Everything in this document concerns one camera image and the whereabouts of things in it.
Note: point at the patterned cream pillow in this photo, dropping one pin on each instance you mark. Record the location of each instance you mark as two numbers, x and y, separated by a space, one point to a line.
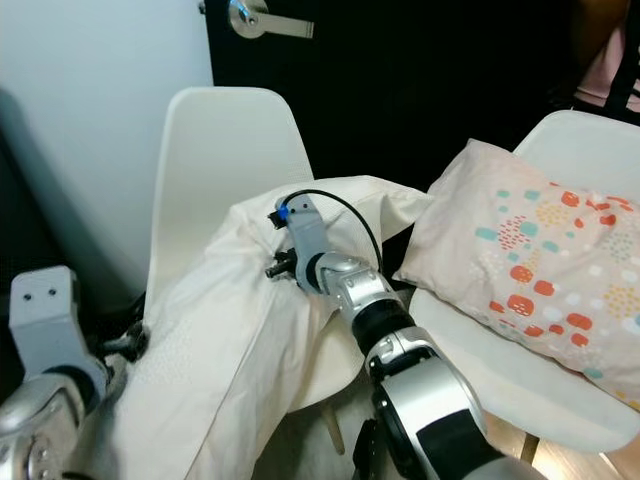
530 260

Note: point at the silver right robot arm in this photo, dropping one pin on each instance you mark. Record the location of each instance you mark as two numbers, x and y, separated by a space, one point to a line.
440 400

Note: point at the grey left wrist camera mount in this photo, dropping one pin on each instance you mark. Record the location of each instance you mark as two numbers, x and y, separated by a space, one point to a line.
45 320

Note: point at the white plastic shell chair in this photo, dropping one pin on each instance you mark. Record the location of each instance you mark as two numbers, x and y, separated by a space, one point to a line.
590 150
230 160

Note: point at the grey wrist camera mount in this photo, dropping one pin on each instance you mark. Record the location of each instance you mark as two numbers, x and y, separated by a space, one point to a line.
45 320
305 240

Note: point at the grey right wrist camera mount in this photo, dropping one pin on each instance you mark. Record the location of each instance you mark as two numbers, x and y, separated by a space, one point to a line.
305 240

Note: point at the black door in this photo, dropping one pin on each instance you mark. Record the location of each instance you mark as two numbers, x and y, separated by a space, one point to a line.
410 80

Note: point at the plain cream pillow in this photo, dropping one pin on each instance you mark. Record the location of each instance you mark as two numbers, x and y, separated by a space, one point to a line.
220 340

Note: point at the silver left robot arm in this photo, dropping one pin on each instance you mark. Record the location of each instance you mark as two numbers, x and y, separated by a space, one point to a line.
50 430

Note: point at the black robot body part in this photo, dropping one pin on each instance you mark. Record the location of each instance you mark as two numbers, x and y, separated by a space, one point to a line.
366 452

